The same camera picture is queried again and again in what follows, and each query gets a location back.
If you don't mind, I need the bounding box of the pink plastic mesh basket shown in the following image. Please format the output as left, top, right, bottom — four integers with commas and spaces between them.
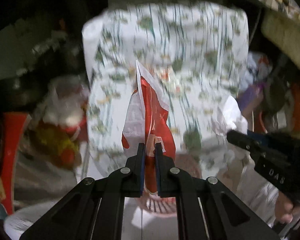
140, 152, 203, 217

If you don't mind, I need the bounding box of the red plastic bucket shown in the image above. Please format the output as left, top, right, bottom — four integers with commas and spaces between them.
39, 122, 88, 167

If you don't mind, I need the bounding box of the stained stone sink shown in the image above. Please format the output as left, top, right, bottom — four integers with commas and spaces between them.
261, 12, 300, 70

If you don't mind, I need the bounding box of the red and white wrapper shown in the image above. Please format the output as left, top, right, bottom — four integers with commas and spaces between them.
122, 60, 177, 194

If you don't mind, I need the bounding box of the animal print white cloth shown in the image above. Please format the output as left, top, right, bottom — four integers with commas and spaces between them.
81, 1, 278, 227

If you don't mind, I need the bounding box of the purple plastic bottle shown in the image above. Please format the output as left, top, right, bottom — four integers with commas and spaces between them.
240, 84, 264, 115

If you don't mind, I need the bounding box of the white tissue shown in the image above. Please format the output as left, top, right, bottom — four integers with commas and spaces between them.
211, 95, 248, 140

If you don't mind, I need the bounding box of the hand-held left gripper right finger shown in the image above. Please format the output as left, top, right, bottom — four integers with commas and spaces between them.
154, 142, 282, 240

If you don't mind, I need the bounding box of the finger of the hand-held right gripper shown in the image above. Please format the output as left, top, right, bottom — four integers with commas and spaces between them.
226, 129, 262, 157
247, 129, 273, 144

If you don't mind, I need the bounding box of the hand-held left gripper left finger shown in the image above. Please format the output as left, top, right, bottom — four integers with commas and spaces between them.
19, 142, 147, 240

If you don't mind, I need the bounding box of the small orange bucket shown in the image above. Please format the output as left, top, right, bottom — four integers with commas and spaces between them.
259, 110, 268, 133

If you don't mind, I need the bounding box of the white orange plastic bag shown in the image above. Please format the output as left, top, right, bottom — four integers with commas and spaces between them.
245, 51, 273, 93

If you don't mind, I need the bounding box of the dark kitchen counter slab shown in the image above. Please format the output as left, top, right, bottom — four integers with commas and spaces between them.
225, 0, 300, 33

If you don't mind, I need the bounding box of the clear white plastic bag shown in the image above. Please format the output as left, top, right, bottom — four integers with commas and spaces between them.
44, 76, 87, 127

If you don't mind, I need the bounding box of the yellow plastic bag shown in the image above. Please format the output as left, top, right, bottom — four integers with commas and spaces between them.
32, 127, 75, 160

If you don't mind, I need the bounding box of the person's right hand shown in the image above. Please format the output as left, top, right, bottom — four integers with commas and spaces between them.
275, 194, 299, 224

